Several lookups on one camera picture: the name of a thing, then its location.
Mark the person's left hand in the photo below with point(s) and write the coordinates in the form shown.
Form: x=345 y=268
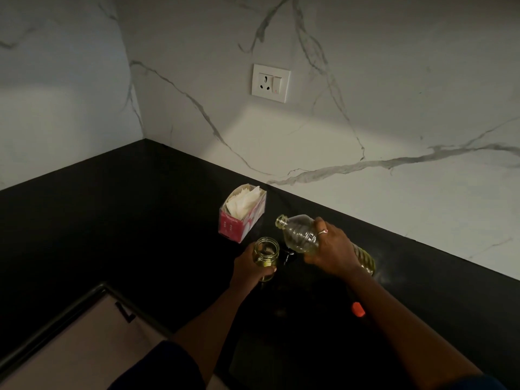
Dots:
x=245 y=272

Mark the person's right hand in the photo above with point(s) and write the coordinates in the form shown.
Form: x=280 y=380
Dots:
x=335 y=253

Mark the small glass oil dispenser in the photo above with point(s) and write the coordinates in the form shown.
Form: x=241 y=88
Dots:
x=266 y=255

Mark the large clear plastic oil bottle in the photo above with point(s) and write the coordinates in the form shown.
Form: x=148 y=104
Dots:
x=298 y=237

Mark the black small bottle cap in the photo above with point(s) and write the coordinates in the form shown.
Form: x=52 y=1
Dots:
x=288 y=255

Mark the red bottle cap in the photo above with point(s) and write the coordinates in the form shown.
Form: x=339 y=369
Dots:
x=358 y=309

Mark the person's right forearm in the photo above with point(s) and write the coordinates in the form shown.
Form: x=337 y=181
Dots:
x=406 y=333

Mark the person's left forearm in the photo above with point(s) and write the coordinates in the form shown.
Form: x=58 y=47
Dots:
x=215 y=329

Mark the black countertop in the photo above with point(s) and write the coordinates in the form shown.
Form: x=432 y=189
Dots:
x=101 y=219

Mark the pink tissue box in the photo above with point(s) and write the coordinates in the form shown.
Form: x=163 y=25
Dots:
x=235 y=229

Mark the white tissues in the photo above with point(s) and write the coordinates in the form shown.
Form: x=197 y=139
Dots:
x=243 y=203

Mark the blue right shirt sleeve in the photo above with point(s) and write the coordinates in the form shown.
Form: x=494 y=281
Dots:
x=475 y=383

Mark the white wall socket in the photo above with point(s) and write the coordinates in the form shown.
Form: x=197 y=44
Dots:
x=271 y=83

